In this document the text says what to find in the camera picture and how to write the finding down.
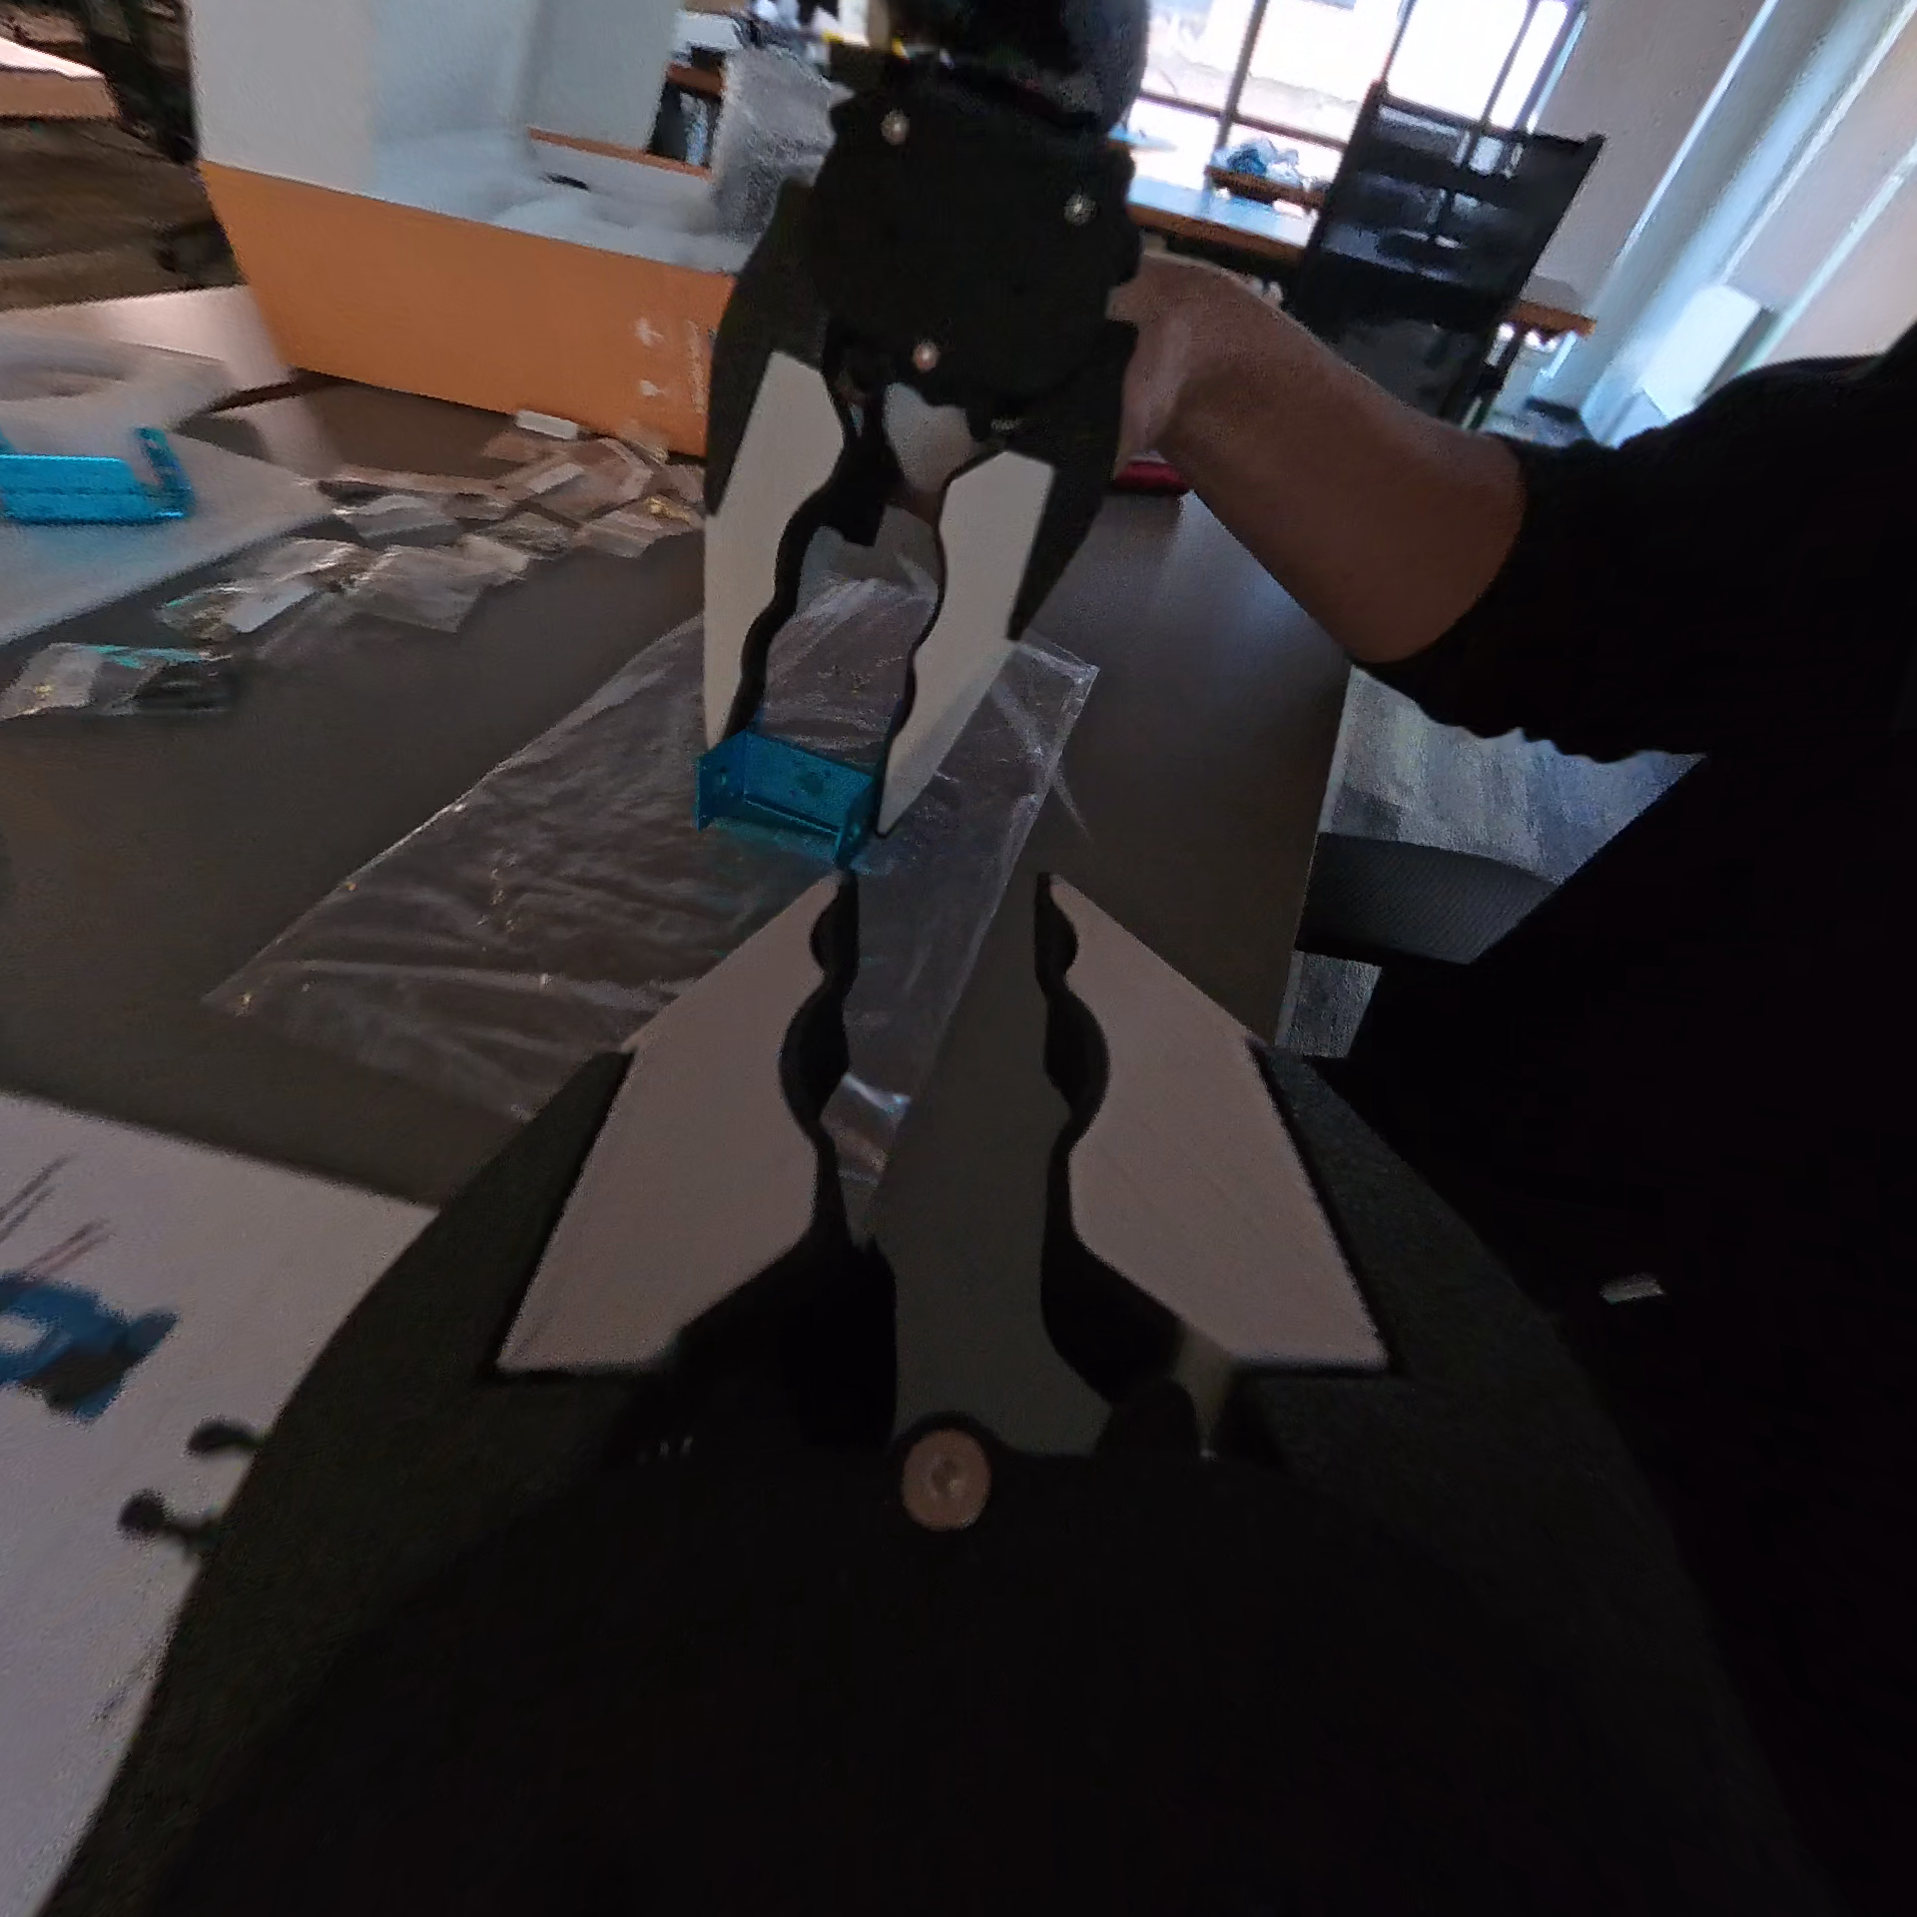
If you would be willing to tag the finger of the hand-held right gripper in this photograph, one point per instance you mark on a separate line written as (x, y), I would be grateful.
(750, 509)
(982, 599)

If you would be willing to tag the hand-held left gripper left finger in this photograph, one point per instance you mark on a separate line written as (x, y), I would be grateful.
(660, 1200)

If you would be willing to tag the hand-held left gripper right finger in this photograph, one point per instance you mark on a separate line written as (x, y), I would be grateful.
(1212, 1200)

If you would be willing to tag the teal metal U bracket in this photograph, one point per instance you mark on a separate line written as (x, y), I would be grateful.
(785, 796)

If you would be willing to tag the large clear plastic bag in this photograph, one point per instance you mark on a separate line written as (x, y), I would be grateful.
(522, 930)

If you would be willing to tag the person's right forearm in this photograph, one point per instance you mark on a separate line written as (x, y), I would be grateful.
(1378, 509)

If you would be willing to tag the wood-edged background desk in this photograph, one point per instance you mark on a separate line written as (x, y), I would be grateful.
(1241, 225)

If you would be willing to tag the dark grey desk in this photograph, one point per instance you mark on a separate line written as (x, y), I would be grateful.
(225, 869)

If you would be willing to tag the person's right hand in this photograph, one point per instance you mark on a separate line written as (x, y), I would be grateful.
(1212, 360)

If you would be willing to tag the red metal cylinder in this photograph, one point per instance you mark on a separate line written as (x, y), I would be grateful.
(1153, 475)

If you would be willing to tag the bubble wrap bundle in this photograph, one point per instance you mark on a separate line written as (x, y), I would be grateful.
(763, 150)

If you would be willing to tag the white foam box insert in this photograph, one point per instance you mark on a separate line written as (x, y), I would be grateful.
(627, 211)

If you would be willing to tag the pile of small hardware bags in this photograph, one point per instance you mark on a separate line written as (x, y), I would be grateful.
(405, 539)

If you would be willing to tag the grey mesh chair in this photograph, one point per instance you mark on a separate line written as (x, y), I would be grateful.
(1422, 901)

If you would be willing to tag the orange cardboard box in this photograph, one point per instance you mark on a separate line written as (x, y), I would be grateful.
(451, 300)

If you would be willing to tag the large grid window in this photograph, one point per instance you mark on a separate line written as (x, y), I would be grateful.
(1317, 61)

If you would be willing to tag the black mesh office chair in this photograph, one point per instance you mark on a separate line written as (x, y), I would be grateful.
(1422, 255)

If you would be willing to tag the assembly instruction manual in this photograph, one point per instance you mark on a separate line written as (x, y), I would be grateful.
(180, 1274)

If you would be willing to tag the white foam sheet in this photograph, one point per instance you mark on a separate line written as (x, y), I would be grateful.
(120, 568)

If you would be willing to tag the teal metal bracket block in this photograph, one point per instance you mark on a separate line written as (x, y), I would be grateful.
(89, 479)

